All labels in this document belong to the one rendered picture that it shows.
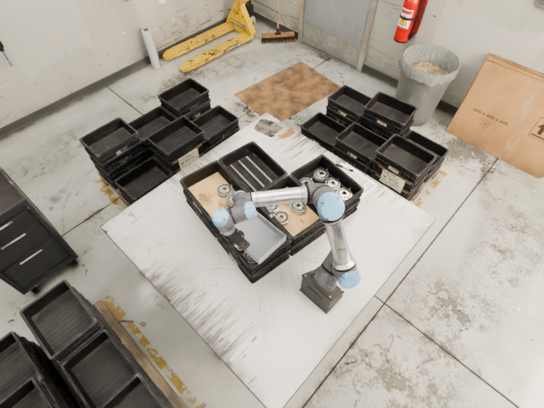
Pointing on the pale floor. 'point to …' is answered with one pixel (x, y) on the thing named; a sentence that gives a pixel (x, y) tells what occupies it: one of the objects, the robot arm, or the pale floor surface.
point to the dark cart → (27, 240)
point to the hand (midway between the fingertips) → (240, 244)
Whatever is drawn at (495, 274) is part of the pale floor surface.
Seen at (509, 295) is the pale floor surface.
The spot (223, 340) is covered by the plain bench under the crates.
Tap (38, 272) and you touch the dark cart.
